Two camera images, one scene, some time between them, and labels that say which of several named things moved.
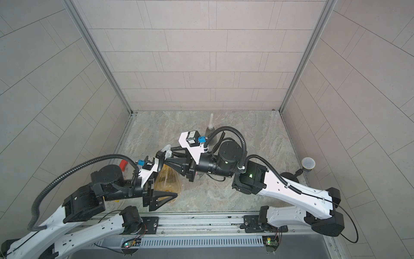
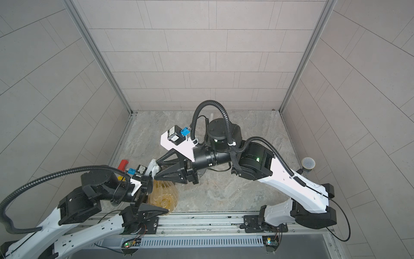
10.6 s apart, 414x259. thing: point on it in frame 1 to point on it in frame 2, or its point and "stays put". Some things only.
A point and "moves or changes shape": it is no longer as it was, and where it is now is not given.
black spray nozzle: [165, 153] moves or changes shape
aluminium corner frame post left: [98, 55] stays put
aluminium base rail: [193, 229] stays put
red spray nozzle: [122, 165] stays put
